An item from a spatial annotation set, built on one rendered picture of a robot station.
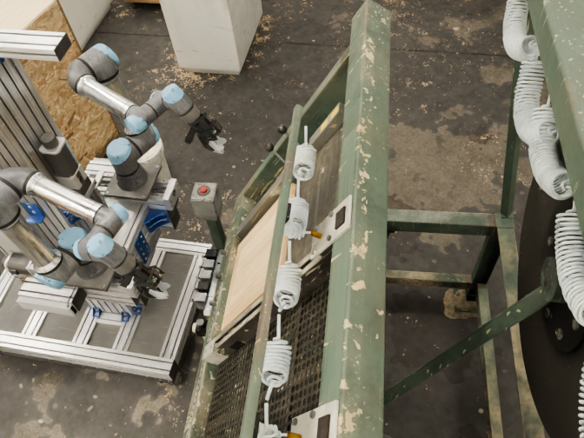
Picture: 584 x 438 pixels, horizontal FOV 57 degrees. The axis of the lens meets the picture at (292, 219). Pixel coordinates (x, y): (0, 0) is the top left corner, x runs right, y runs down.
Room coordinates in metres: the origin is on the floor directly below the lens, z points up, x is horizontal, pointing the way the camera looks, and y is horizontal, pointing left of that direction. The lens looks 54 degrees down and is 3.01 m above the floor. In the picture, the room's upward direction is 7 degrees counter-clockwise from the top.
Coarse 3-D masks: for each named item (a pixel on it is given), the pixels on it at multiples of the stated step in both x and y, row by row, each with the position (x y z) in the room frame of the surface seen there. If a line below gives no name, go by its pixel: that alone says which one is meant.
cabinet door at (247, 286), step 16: (272, 208) 1.38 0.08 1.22; (256, 224) 1.41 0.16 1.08; (272, 224) 1.28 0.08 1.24; (256, 240) 1.31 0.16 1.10; (288, 240) 1.11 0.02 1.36; (240, 256) 1.34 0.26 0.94; (256, 256) 1.20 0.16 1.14; (240, 272) 1.24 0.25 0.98; (256, 272) 1.11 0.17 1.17; (240, 288) 1.14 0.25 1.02; (256, 288) 1.02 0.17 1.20; (240, 304) 1.03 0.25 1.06; (224, 320) 1.05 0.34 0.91
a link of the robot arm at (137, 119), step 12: (72, 72) 1.86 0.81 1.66; (84, 72) 1.86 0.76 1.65; (72, 84) 1.82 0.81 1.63; (84, 84) 1.80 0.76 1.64; (96, 84) 1.79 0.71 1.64; (84, 96) 1.80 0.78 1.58; (96, 96) 1.73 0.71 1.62; (108, 96) 1.71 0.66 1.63; (120, 96) 1.71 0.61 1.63; (108, 108) 1.69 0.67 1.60; (120, 108) 1.65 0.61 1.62; (132, 108) 1.64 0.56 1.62; (144, 108) 1.63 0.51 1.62; (132, 120) 1.58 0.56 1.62; (144, 120) 1.59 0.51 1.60
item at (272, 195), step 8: (344, 104) 1.42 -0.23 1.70; (336, 112) 1.39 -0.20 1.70; (328, 120) 1.41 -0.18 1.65; (336, 120) 1.38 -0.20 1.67; (320, 128) 1.43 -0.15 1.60; (328, 128) 1.39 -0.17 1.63; (336, 128) 1.38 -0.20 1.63; (312, 136) 1.44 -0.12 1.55; (320, 136) 1.40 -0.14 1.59; (328, 136) 1.39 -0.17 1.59; (312, 144) 1.40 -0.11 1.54; (320, 144) 1.40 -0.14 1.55; (280, 176) 1.47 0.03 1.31; (280, 184) 1.43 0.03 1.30; (272, 192) 1.44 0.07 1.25; (264, 200) 1.46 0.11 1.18; (272, 200) 1.44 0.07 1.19; (256, 208) 1.48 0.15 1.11; (264, 208) 1.45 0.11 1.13; (248, 216) 1.51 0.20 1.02; (256, 216) 1.46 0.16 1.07; (240, 224) 1.53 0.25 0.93; (248, 224) 1.47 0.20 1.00; (240, 232) 1.48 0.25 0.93; (248, 232) 1.47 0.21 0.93
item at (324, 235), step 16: (288, 208) 0.80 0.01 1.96; (336, 208) 0.83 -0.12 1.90; (288, 224) 0.79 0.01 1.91; (320, 224) 0.84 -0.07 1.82; (320, 240) 0.78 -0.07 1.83; (320, 256) 0.78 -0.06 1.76; (304, 272) 0.78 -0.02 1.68; (320, 272) 0.77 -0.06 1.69; (304, 288) 0.78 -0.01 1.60; (256, 304) 0.86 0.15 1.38; (240, 320) 0.87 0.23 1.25; (256, 320) 0.82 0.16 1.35; (272, 320) 0.80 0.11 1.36; (224, 336) 0.88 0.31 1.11; (240, 336) 0.83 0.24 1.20; (208, 352) 0.88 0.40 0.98; (224, 352) 0.85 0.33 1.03
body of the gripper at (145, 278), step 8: (136, 264) 1.00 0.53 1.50; (136, 272) 0.97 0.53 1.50; (144, 272) 0.98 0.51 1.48; (152, 272) 0.98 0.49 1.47; (160, 272) 1.00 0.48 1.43; (136, 280) 0.97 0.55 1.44; (144, 280) 0.96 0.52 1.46; (152, 280) 0.96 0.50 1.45; (160, 280) 0.98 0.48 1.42; (136, 288) 0.96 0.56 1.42; (144, 288) 0.96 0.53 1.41; (152, 288) 0.95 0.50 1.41
